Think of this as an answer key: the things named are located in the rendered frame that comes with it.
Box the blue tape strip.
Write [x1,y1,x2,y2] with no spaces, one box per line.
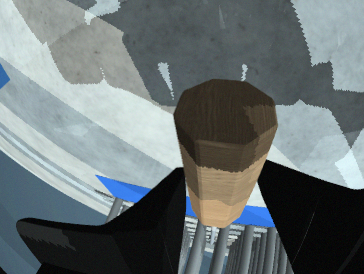
[96,174,275,227]

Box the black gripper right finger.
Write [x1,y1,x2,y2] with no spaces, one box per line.
[258,158,364,274]

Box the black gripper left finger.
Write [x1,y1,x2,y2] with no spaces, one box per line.
[16,168,187,274]

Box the blue cube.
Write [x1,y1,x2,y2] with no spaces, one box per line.
[0,64,11,89]

